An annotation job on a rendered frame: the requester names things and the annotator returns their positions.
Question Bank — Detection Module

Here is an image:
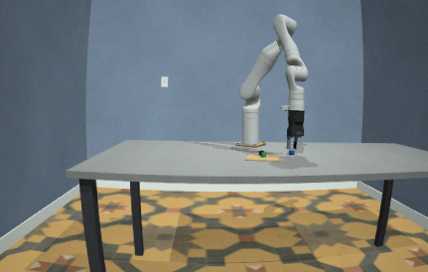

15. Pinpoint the tan square mat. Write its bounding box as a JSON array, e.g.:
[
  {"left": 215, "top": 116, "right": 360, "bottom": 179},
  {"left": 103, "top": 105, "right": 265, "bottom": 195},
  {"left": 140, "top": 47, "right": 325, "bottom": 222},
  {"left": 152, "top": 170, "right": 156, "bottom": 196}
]
[{"left": 245, "top": 154, "right": 280, "bottom": 162}]

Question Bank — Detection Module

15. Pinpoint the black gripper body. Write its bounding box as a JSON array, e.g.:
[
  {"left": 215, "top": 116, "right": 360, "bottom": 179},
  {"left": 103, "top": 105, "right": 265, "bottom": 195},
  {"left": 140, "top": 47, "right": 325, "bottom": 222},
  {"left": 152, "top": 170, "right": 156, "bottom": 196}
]
[{"left": 281, "top": 99, "right": 305, "bottom": 136}]

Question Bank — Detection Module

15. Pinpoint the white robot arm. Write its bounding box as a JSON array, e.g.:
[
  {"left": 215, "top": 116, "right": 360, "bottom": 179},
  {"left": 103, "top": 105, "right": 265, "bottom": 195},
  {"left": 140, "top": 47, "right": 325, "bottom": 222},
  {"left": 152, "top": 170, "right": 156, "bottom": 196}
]
[{"left": 239, "top": 15, "right": 308, "bottom": 145}]

